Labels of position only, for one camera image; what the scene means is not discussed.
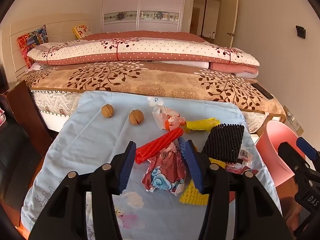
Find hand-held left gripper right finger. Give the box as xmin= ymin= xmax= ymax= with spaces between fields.
xmin=178 ymin=137 xmax=293 ymax=240

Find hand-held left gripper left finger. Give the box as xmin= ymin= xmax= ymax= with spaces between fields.
xmin=30 ymin=141 xmax=137 ymax=240

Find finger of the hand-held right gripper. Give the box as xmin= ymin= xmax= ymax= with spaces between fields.
xmin=296 ymin=137 xmax=320 ymax=170
xmin=278 ymin=142 xmax=317 ymax=180

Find pink plastic bucket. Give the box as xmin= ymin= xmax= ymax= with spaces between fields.
xmin=255 ymin=120 xmax=307 ymax=188

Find red blue wrapper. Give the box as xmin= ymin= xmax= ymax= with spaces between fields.
xmin=141 ymin=142 xmax=188 ymax=196

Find yellow foam fruit net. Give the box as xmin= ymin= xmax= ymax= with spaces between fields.
xmin=179 ymin=157 xmax=225 ymax=206

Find yellow plastic bag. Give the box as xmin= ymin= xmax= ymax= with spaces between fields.
xmin=184 ymin=117 xmax=220 ymax=133

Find clear orange plastic bag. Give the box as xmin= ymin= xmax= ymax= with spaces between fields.
xmin=152 ymin=106 xmax=187 ymax=131

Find black foam fruit net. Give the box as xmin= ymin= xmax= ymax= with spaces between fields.
xmin=201 ymin=123 xmax=245 ymax=164

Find red foam fruit net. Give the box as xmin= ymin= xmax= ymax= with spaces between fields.
xmin=134 ymin=127 xmax=184 ymax=165

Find light blue floral cloth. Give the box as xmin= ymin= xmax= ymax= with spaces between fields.
xmin=20 ymin=91 xmax=283 ymax=240

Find clear wrapper with red label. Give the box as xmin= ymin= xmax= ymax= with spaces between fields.
xmin=225 ymin=148 xmax=259 ymax=175

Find brown walnut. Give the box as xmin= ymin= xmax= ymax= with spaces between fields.
xmin=101 ymin=104 xmax=115 ymax=118
xmin=128 ymin=109 xmax=144 ymax=125

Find black smartphone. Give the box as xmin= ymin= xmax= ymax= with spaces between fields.
xmin=251 ymin=82 xmax=275 ymax=100

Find brown leaf pattern blanket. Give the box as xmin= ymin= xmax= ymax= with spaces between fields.
xmin=24 ymin=61 xmax=287 ymax=117

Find folded pink blanket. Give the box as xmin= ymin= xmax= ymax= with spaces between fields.
xmin=150 ymin=60 xmax=259 ymax=78

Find brown wooden nightstand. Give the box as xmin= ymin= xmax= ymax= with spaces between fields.
xmin=0 ymin=80 xmax=53 ymax=155

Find dotted tree print quilt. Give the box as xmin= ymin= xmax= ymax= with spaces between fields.
xmin=27 ymin=31 xmax=260 ymax=68

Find yellow floral pillow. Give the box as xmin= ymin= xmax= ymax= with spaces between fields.
xmin=72 ymin=25 xmax=92 ymax=40

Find brown sliding door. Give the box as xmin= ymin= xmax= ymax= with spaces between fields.
xmin=191 ymin=0 xmax=222 ymax=40

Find white room door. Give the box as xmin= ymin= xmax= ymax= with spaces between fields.
xmin=220 ymin=0 xmax=239 ymax=48

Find colourful printed pillow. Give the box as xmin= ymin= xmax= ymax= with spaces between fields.
xmin=17 ymin=25 xmax=49 ymax=69

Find cream headboard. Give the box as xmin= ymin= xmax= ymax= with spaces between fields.
xmin=0 ymin=13 xmax=90 ymax=80

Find white wardrobe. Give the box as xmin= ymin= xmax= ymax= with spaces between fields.
xmin=101 ymin=0 xmax=187 ymax=33

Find row of wall sockets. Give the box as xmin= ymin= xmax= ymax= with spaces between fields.
xmin=285 ymin=106 xmax=305 ymax=135

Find wooden bed frame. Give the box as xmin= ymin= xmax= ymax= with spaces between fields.
xmin=257 ymin=114 xmax=287 ymax=135

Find black wall box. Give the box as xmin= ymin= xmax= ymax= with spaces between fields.
xmin=295 ymin=25 xmax=306 ymax=39

